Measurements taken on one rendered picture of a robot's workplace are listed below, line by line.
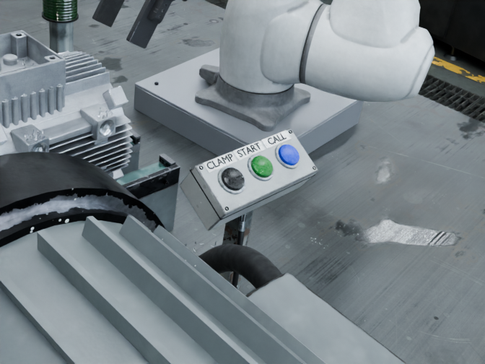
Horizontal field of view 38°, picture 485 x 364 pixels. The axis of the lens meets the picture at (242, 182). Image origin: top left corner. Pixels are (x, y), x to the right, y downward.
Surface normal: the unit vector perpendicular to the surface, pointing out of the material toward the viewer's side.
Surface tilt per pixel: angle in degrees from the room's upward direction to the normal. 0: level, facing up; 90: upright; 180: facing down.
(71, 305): 4
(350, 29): 65
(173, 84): 2
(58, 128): 0
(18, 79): 90
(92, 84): 88
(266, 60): 96
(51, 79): 90
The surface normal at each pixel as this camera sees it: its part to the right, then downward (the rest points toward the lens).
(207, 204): -0.71, 0.31
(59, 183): 0.30, -0.86
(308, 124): 0.11, -0.80
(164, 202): 0.69, 0.49
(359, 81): -0.32, 0.68
